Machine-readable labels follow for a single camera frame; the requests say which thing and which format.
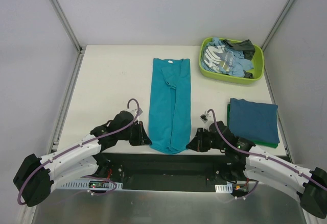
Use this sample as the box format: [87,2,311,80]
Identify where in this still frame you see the right aluminium frame post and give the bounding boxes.
[261,0,296,51]

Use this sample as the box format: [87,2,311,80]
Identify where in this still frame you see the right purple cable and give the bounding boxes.
[206,109,327,204]

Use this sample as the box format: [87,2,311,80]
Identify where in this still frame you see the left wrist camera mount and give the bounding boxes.
[127,108,143,117]

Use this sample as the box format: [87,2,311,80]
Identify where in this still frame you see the folded dark blue t-shirt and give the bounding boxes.
[228,98,280,143]

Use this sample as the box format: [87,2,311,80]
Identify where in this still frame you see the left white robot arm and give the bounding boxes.
[13,111,152,207]

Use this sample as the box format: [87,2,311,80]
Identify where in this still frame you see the right white cable duct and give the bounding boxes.
[215,184,233,193]

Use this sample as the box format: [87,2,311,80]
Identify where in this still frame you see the aluminium frame post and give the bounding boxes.
[49,0,83,53]
[261,0,296,51]

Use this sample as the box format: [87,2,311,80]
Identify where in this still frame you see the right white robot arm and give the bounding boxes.
[186,121,326,219]

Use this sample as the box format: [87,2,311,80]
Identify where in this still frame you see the white cable duct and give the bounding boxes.
[215,184,233,193]
[57,179,123,191]

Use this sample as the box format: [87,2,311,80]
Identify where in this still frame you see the dark grey garment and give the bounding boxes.
[222,39,255,61]

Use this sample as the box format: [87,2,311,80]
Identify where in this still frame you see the folded green t-shirt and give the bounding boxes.
[227,104,278,148]

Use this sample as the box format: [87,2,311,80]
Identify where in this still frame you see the lime green plastic basket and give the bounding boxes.
[199,37,264,85]

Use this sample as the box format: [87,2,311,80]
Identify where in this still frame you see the teal t-shirt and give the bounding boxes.
[148,58,192,154]

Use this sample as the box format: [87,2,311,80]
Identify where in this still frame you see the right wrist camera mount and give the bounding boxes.
[200,111,208,123]

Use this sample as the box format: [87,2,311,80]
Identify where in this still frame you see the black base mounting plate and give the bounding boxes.
[92,153,246,192]

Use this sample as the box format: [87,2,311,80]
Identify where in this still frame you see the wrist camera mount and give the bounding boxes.
[200,111,208,123]
[127,108,143,117]

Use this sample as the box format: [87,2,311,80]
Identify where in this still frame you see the left aluminium frame post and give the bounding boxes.
[49,0,83,53]

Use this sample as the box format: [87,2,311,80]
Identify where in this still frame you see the left white cable duct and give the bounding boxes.
[57,179,123,191]

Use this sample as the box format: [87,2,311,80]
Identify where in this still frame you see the light blue printed t-shirt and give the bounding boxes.
[200,37,254,79]

